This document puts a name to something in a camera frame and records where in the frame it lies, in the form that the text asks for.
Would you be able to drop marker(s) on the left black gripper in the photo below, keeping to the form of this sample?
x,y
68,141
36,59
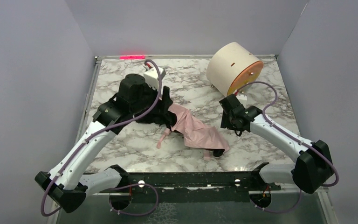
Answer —
x,y
165,109

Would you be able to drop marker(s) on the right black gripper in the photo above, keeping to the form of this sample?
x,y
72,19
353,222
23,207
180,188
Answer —
x,y
226,112

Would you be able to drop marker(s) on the pink folding umbrella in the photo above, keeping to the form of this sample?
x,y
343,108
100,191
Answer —
x,y
195,133

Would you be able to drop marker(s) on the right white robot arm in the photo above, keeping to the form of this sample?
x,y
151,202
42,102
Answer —
x,y
312,162

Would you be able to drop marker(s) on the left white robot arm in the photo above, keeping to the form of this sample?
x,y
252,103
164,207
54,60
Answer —
x,y
67,184

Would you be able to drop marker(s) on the beige cylindrical umbrella stand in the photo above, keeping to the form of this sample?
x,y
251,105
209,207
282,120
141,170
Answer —
x,y
231,67

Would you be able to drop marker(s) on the pink tape marker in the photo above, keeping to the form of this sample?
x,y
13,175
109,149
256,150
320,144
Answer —
x,y
132,57

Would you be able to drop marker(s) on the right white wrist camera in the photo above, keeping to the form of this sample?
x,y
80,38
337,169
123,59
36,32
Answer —
x,y
242,98

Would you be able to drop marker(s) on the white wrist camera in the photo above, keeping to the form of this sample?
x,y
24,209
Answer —
x,y
242,98
151,77

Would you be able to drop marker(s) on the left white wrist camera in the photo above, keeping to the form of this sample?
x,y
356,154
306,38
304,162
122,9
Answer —
x,y
151,77

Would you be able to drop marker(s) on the aluminium table frame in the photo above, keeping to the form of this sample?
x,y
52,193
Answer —
x,y
143,98

